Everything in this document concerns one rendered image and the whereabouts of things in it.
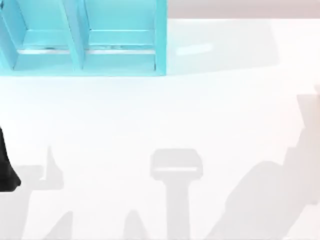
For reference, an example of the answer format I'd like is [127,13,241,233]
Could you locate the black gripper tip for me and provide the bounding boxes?
[0,127,22,194]

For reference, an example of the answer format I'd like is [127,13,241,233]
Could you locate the light blue rack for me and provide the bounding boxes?
[0,0,168,77]

